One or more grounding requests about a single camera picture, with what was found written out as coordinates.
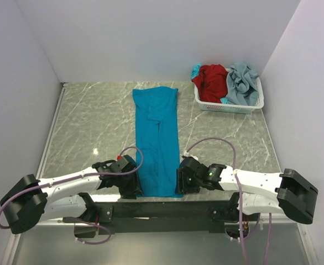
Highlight blue t shirt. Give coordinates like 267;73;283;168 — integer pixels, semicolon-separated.
132;87;181;198

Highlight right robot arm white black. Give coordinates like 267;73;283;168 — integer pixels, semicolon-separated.
176;157;318;225

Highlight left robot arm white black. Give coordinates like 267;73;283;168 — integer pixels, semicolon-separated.
0;155;142;234

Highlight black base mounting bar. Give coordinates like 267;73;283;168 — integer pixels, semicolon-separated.
62;200;262;240

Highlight white laundry basket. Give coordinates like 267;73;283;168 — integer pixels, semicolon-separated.
194;67;264;114

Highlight red t shirt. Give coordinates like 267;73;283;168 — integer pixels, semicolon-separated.
191;64;228;104

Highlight grey t shirt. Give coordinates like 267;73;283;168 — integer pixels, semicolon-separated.
226;62;259;106

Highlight light blue garment in basket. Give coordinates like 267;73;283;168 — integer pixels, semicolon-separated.
191;63;202;80

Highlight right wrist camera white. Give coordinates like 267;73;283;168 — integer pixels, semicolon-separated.
182;150;199;161

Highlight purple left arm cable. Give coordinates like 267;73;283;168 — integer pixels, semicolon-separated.
0;146;145;246

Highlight aluminium rail frame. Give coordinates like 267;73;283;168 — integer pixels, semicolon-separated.
13;82;309;264

